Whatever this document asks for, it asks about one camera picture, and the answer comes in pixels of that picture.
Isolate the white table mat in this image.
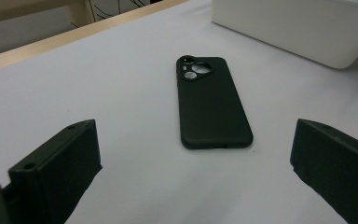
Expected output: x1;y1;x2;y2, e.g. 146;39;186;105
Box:
0;0;358;224

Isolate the black phone case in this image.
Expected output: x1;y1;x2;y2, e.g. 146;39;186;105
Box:
175;55;255;150

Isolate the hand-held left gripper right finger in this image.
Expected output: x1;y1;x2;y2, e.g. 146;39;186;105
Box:
289;118;358;224

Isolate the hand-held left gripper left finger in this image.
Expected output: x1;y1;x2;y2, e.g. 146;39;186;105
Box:
7;119;103;224

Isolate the light wooden bench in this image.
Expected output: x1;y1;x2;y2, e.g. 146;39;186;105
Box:
0;0;96;27

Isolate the white plastic bin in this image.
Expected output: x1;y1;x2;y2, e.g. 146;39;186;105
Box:
210;0;358;70

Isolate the black floor cable bundle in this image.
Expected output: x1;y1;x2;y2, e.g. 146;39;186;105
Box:
89;0;157;21

